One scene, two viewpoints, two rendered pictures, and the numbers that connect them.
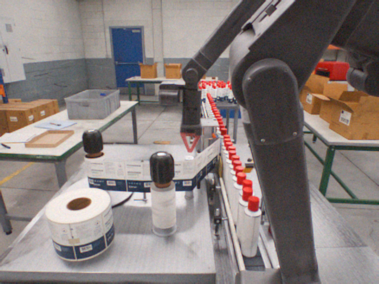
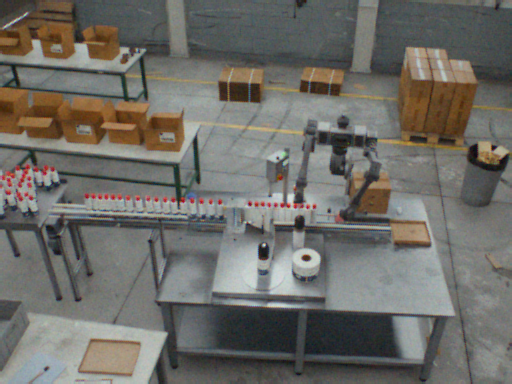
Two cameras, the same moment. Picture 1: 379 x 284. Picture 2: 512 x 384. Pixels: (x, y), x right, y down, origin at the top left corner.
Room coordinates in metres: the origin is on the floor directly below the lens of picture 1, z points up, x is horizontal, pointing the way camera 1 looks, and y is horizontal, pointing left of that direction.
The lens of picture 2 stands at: (0.84, 3.14, 3.69)
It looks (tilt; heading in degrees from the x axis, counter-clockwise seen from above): 35 degrees down; 272
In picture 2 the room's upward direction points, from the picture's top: 2 degrees clockwise
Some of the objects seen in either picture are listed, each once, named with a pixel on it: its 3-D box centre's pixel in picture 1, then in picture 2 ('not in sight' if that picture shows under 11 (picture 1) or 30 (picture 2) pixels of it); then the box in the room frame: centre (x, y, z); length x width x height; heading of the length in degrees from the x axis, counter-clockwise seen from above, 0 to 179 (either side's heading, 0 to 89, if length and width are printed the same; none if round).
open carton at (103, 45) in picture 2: not in sight; (101, 43); (3.51, -3.67, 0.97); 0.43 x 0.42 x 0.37; 81
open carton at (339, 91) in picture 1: (341, 104); (128, 122); (2.55, -1.57, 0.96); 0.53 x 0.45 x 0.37; 86
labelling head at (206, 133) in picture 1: (207, 145); (236, 215); (1.26, -0.10, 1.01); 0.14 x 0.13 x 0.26; 0
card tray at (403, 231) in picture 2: not in sight; (410, 231); (-0.16, -0.19, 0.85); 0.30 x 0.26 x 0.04; 0
